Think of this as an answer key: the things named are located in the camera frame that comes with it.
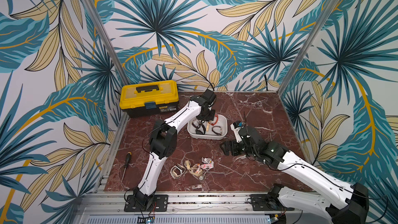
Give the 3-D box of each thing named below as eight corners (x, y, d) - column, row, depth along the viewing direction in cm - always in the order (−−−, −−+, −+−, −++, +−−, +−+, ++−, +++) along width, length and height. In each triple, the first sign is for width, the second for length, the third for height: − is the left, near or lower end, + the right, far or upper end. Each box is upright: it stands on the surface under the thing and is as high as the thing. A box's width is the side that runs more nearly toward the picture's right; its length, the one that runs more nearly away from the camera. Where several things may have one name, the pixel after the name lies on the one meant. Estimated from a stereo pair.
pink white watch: (200, 169, 86) (200, 167, 83) (200, 159, 89) (200, 157, 86) (213, 169, 86) (214, 167, 83) (212, 159, 89) (213, 157, 86)
